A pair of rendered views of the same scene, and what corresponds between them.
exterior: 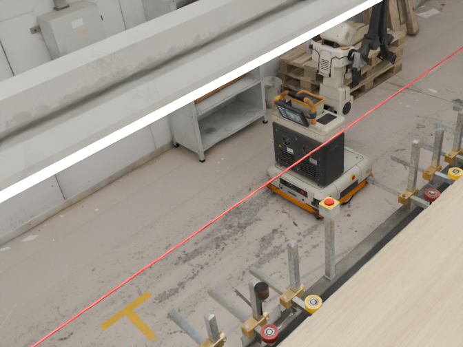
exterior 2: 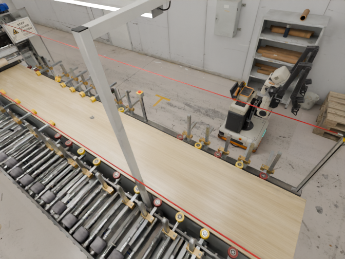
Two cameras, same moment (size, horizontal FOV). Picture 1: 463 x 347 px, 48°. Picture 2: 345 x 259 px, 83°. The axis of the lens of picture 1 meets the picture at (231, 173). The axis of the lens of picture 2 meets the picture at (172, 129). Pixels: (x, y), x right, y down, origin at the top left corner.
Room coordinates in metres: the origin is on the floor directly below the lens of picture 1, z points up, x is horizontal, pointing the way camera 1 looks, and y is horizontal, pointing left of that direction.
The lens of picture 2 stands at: (1.63, -2.54, 2.73)
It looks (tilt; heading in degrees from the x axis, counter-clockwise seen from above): 48 degrees down; 75
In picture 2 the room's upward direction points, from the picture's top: 5 degrees counter-clockwise
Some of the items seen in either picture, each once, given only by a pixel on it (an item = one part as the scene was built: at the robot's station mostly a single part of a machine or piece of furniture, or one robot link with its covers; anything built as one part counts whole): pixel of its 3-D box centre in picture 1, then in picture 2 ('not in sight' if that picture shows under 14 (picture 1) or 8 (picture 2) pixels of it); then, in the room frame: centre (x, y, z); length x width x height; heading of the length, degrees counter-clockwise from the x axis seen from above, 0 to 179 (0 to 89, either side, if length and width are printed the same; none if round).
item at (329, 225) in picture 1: (329, 247); (143, 109); (1.81, -0.43, 0.93); 0.05 x 0.05 x 0.45; 37
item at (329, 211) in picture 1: (329, 208); (139, 94); (1.81, -0.43, 1.18); 0.07 x 0.07 x 0.08; 37
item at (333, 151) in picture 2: not in sight; (319, 168); (3.02, -2.08, 1.20); 0.15 x 0.12 x 1.00; 127
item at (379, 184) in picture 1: (399, 193); (188, 131); (2.27, -0.95, 0.80); 0.43 x 0.03 x 0.04; 37
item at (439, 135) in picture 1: (435, 162); (206, 139); (2.41, -1.22, 0.88); 0.04 x 0.04 x 0.48; 37
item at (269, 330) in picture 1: (270, 339); not in sight; (1.38, -0.06, 0.85); 0.08 x 0.08 x 0.11
